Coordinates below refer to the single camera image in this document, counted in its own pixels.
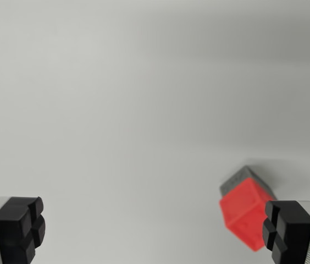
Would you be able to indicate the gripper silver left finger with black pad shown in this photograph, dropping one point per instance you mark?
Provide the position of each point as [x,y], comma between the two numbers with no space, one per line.
[12,231]

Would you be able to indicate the grey soft cube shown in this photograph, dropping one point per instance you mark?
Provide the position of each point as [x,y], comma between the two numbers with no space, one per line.
[238,176]

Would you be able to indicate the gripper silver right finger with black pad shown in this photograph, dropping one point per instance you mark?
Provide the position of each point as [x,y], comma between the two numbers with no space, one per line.
[295,233]

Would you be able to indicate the red infantino soft cube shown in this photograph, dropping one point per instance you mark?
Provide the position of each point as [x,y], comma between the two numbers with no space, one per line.
[243,214]

